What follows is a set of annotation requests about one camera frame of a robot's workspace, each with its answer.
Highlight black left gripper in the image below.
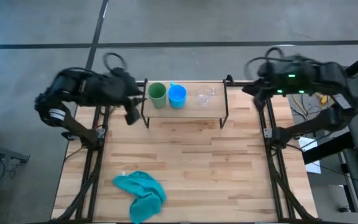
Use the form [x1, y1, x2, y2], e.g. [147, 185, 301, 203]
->
[112, 68, 147, 126]

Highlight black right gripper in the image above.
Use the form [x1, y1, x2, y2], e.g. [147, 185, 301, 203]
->
[241, 60, 291, 111]

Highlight green plastic cup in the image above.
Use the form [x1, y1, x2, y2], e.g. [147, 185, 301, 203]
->
[147, 82, 168, 110]

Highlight blue plastic mug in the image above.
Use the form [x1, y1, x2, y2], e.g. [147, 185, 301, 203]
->
[167, 81, 188, 110]

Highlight clear glass cup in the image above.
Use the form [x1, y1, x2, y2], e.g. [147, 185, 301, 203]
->
[196, 85, 217, 108]

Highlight white paper sheet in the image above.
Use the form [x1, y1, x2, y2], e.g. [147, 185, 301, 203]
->
[298, 136, 322, 174]

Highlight teal cloth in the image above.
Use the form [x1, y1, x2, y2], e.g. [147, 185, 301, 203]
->
[112, 170, 167, 224]

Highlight black crossbeam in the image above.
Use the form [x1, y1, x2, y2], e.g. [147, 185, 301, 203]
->
[301, 132, 356, 165]

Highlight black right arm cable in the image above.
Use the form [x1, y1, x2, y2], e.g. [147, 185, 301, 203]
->
[243, 46, 287, 81]

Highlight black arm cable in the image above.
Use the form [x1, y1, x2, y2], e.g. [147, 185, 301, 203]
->
[243, 46, 287, 81]
[102, 52, 129, 73]

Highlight wooden shelf with black frame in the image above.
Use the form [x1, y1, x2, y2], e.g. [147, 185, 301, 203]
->
[140, 77, 230, 129]

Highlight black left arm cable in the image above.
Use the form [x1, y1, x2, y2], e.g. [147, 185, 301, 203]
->
[102, 52, 129, 73]

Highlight yellow cable bundle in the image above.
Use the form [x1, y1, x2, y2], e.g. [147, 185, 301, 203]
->
[316, 92, 329, 106]

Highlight black right table frame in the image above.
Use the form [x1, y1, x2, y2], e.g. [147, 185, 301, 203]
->
[257, 95, 318, 222]

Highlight black table frame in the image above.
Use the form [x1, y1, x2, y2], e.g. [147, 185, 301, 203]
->
[257, 95, 318, 222]
[50, 104, 112, 222]

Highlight black left table frame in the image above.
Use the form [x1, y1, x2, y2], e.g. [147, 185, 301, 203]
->
[50, 104, 112, 222]

